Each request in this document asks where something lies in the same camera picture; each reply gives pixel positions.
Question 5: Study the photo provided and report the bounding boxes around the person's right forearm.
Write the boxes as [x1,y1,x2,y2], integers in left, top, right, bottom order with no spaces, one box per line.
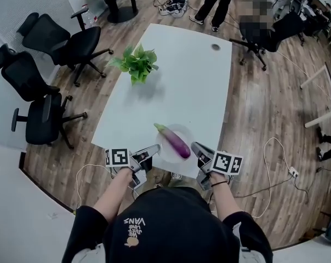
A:
[209,173,247,222]

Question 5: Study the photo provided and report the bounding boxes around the white plate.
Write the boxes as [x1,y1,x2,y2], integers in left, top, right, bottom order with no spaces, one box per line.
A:
[155,123,195,164]

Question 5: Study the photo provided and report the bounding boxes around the large clear water bottle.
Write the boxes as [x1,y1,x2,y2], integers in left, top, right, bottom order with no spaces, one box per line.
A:
[81,5,98,28]

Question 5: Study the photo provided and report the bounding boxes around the person's black printed t-shirt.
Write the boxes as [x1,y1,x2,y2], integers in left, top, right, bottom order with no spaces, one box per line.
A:
[62,186,273,263]

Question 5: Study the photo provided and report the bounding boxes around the tangled cable bundle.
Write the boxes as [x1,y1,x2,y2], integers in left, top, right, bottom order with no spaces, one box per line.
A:
[153,0,194,18]

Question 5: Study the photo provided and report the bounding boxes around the purple eggplant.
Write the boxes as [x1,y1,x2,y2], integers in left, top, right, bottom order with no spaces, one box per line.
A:
[153,122,192,159]

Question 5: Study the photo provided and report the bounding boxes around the white desk frame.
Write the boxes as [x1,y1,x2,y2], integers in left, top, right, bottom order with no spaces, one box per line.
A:
[299,61,331,129]

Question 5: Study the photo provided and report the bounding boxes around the black office chair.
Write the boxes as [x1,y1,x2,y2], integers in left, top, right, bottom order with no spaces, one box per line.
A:
[0,43,88,150]
[16,8,114,88]
[229,9,312,72]

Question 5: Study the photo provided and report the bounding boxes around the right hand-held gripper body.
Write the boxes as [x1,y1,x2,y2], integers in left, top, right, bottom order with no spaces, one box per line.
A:
[195,150,244,191]

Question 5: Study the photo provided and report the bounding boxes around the person's left forearm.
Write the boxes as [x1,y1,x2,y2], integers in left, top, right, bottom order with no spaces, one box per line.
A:
[93,167,134,225]

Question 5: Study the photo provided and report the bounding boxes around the black floor cable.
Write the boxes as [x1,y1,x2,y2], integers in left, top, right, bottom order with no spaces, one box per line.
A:
[231,174,311,199]

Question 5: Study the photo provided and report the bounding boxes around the white table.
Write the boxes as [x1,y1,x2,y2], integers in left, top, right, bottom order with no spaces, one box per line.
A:
[90,22,233,179]

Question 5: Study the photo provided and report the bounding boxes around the person's olive trousers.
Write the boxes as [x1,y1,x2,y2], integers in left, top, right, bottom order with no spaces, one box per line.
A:
[154,177,199,191]

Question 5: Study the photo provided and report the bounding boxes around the green potted plant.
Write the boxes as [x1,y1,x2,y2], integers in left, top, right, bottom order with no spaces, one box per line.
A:
[106,43,159,87]

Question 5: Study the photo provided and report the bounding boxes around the white floor cable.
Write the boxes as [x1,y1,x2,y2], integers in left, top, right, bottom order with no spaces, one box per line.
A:
[75,163,115,214]
[253,136,298,219]

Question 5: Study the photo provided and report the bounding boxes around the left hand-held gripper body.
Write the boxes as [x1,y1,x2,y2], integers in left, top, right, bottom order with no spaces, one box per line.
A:
[104,148,153,190]

